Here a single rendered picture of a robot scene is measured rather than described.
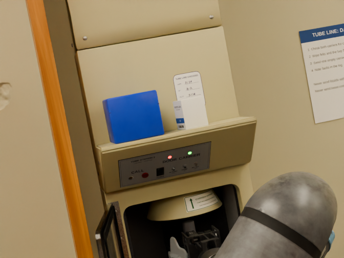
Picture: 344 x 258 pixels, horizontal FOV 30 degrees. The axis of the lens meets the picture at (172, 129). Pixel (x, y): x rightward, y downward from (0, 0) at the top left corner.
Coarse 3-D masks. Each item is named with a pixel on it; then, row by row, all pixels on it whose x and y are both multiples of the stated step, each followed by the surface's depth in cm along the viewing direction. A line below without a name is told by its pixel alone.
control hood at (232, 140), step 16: (192, 128) 128; (208, 128) 127; (224, 128) 128; (240, 128) 129; (112, 144) 126; (128, 144) 124; (144, 144) 125; (160, 144) 126; (176, 144) 127; (192, 144) 128; (224, 144) 131; (240, 144) 133; (112, 160) 125; (224, 160) 135; (240, 160) 136; (112, 176) 129; (176, 176) 134
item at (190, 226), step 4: (188, 220) 147; (192, 220) 146; (184, 224) 145; (188, 224) 145; (192, 224) 145; (184, 228) 145; (188, 228) 145; (192, 228) 145; (184, 232) 145; (196, 232) 147; (176, 236) 146; (180, 236) 145; (180, 240) 143; (180, 244) 143
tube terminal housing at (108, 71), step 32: (192, 32) 138; (96, 64) 134; (128, 64) 135; (160, 64) 136; (192, 64) 138; (224, 64) 139; (96, 96) 134; (160, 96) 136; (224, 96) 139; (96, 128) 134; (96, 160) 138; (128, 192) 136; (160, 192) 137
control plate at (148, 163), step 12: (204, 144) 129; (144, 156) 127; (156, 156) 128; (180, 156) 130; (192, 156) 131; (204, 156) 132; (120, 168) 128; (132, 168) 128; (144, 168) 130; (156, 168) 131; (168, 168) 132; (180, 168) 133; (192, 168) 134; (204, 168) 135; (120, 180) 130; (132, 180) 131; (144, 180) 132
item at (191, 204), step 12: (192, 192) 142; (204, 192) 143; (156, 204) 144; (168, 204) 141; (180, 204) 140; (192, 204) 140; (204, 204) 141; (216, 204) 144; (156, 216) 143; (168, 216) 140; (180, 216) 140; (192, 216) 140
